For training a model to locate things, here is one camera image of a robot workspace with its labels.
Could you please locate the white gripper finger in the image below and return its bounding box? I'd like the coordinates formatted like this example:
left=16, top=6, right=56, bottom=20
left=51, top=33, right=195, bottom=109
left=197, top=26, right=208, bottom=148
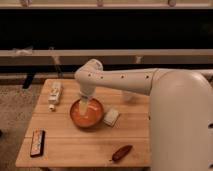
left=79, top=99, right=89, bottom=115

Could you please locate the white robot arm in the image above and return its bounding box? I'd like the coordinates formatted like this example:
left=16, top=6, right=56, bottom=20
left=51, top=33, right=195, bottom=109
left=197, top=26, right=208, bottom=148
left=74, top=59, right=213, bottom=171

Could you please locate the orange bowl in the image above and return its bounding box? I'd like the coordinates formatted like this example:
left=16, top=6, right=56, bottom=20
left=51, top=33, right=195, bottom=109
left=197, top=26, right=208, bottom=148
left=70, top=98, right=104, bottom=128

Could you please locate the white sponge block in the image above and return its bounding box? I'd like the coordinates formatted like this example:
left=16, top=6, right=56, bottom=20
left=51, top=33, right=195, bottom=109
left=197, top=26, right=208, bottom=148
left=103, top=108, right=119, bottom=126

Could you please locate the white glue tube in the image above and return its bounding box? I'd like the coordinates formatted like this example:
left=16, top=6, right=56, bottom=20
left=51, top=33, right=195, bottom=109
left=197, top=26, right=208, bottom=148
left=48, top=82, right=63, bottom=111

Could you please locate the wooden table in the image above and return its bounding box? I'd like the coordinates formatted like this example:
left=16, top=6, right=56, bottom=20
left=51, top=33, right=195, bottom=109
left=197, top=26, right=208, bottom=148
left=16, top=79, right=150, bottom=168

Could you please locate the brown sausage toy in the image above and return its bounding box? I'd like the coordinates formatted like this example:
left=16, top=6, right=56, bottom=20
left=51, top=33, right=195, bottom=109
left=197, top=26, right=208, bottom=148
left=111, top=145, right=133, bottom=162

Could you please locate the white horizontal rail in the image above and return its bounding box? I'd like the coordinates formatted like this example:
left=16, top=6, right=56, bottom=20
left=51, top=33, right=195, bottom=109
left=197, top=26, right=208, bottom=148
left=0, top=49, right=213, bottom=57

